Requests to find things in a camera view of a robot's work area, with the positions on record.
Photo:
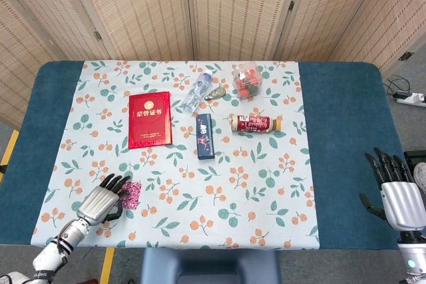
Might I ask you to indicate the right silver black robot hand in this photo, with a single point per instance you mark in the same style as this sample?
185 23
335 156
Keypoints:
402 204

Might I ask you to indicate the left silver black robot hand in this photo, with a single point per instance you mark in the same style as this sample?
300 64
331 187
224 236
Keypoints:
98 205

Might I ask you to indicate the pink patterned pouch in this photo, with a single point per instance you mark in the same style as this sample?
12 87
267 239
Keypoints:
133 195

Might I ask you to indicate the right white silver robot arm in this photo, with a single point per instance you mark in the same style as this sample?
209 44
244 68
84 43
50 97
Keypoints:
414 257

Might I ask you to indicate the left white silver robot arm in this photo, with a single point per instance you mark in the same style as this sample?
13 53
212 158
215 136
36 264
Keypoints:
70 235

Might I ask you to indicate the black box on floor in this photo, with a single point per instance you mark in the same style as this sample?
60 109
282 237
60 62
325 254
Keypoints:
414 157

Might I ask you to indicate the yellow floor tape strip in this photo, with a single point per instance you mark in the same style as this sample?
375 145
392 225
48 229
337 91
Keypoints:
9 149
107 265

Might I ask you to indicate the floral orange berry tablecloth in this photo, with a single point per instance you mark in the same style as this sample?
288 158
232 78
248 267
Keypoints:
186 197

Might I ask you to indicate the red certificate folder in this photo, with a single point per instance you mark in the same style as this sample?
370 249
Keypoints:
149 121

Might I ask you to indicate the white power strip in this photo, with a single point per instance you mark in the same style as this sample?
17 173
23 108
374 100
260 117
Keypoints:
411 99

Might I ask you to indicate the blue felt table cover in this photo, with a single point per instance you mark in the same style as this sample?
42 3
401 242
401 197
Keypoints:
346 114

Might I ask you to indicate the blue grey chair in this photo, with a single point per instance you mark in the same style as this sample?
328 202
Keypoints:
209 264

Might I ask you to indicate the dark blue long box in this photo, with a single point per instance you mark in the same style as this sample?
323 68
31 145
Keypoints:
204 136

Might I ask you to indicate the black screen hinge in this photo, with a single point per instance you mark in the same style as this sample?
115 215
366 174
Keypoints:
406 56

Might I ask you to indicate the clear plastic water bottle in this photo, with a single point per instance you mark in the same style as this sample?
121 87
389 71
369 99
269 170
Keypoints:
198 91

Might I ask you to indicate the small oval metallic trinket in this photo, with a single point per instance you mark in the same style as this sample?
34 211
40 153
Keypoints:
216 93

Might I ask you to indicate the red Costa coffee bottle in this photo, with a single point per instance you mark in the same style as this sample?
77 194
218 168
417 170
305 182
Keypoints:
254 123

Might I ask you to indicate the brass screen hinge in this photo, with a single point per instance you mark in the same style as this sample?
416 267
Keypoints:
97 35
291 6

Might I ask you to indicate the clear box of red caps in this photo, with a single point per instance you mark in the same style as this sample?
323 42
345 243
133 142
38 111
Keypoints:
247 81

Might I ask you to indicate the woven bamboo folding screen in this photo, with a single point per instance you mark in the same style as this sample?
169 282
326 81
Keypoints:
233 14

